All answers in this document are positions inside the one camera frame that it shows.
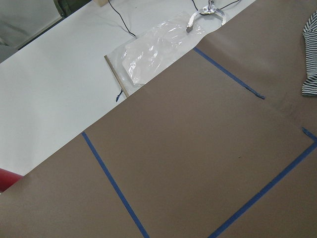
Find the striped polo shirt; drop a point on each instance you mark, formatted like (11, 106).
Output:
(309, 87)

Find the clear plastic bag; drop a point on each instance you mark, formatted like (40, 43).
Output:
(139, 60)

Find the brown paper table cover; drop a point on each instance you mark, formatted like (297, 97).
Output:
(221, 144)

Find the metal reacher grabber tool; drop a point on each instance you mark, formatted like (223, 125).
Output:
(209, 9)

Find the red cylinder object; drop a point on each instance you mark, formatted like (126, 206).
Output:
(7, 179)

